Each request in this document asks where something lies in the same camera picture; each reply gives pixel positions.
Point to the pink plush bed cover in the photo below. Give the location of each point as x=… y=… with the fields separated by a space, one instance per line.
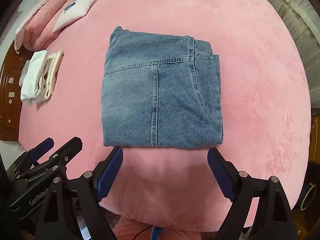
x=265 y=108

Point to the brown wooden headboard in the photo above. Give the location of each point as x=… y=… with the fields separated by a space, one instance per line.
x=11 y=104

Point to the folded white clothes stack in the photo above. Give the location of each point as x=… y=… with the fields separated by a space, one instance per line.
x=38 y=78

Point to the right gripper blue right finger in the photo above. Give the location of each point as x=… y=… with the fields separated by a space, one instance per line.
x=238 y=187

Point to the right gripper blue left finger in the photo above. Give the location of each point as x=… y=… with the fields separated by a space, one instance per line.
x=94 y=186

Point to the white sheer curtain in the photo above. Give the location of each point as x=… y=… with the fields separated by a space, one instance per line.
x=302 y=21

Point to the blue denim jeans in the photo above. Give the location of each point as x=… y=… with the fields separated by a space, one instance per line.
x=160 y=91

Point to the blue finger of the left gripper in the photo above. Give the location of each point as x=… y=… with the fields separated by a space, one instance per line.
x=33 y=155
x=66 y=149

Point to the folded pink quilt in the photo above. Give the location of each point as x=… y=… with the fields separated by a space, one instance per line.
x=36 y=31

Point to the pink pajama trousers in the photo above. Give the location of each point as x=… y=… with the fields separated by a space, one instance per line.
x=131 y=229

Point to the white cartoon pillow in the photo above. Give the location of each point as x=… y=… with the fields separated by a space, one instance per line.
x=73 y=12

